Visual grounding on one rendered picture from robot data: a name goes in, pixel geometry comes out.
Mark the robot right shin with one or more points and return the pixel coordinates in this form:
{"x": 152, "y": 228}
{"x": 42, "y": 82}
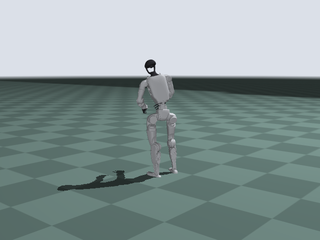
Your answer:
{"x": 173, "y": 155}

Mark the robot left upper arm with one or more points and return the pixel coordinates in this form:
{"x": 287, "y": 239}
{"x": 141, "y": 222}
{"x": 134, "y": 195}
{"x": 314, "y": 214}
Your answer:
{"x": 141, "y": 91}

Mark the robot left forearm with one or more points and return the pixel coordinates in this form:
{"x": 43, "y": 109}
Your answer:
{"x": 143, "y": 106}

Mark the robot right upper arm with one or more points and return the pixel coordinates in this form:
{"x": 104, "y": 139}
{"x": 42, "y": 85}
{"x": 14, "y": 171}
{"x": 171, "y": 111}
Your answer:
{"x": 170, "y": 84}

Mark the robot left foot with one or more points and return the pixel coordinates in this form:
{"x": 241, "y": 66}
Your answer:
{"x": 153, "y": 174}

